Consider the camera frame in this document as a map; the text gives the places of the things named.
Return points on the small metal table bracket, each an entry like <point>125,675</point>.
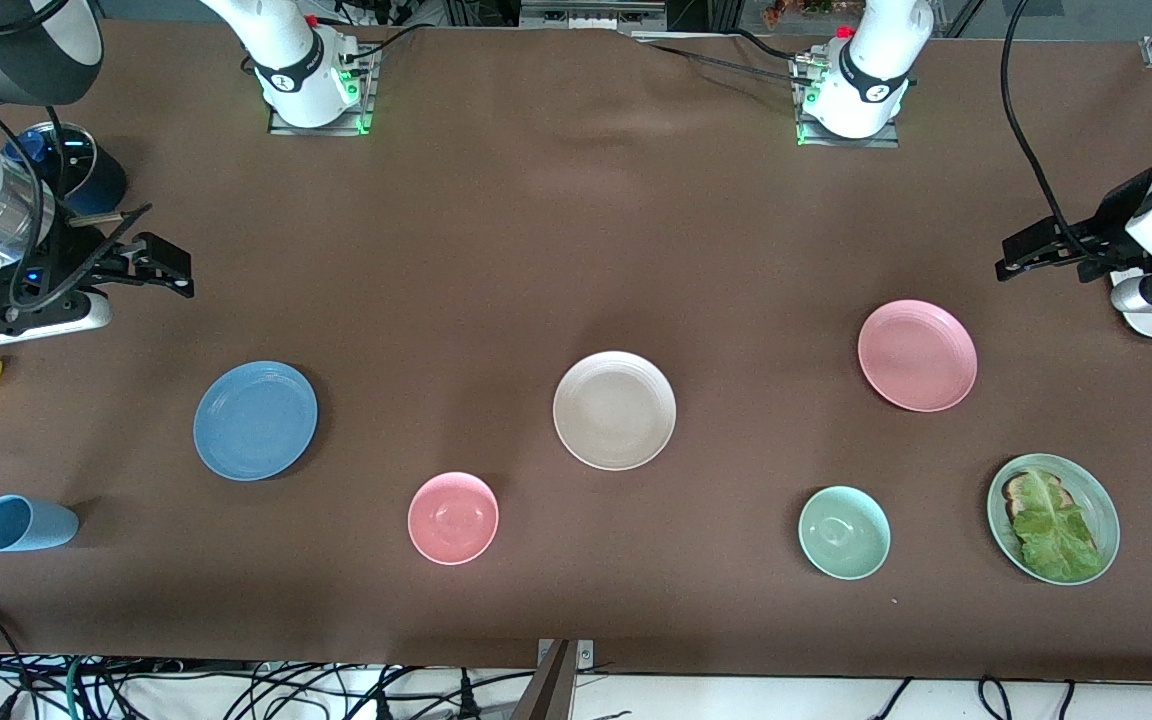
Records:
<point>586,652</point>

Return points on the green plate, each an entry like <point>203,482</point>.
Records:
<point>1101,500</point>

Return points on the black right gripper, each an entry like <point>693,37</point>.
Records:
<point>68,265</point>

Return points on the dark blue bowl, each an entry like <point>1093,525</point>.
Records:
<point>101,180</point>

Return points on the pink bowl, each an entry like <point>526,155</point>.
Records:
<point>453,518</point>

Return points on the green lettuce leaf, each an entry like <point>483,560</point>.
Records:
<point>1056,535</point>

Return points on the pink plate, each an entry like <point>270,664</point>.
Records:
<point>917,355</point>

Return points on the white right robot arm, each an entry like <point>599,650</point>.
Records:
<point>291,60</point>

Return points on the blue plate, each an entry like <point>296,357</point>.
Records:
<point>256,420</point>

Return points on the green bowl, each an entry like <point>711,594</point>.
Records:
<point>844,532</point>

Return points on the brown table cloth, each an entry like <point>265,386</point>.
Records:
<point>536,250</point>

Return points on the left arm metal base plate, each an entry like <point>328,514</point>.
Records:
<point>891,140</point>

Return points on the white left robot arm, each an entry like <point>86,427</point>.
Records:
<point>871,70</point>

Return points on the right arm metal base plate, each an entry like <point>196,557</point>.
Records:
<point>368,110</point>

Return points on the beige plate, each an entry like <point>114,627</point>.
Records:
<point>614,410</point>

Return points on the blue cup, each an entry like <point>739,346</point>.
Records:
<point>31,524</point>

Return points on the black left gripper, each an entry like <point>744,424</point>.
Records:
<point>1108,228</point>

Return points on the toast slice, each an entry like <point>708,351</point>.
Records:
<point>1014,492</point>

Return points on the grey metal box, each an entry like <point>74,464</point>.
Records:
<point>591,14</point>

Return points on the dark slanted post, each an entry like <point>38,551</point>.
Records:
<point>551,690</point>

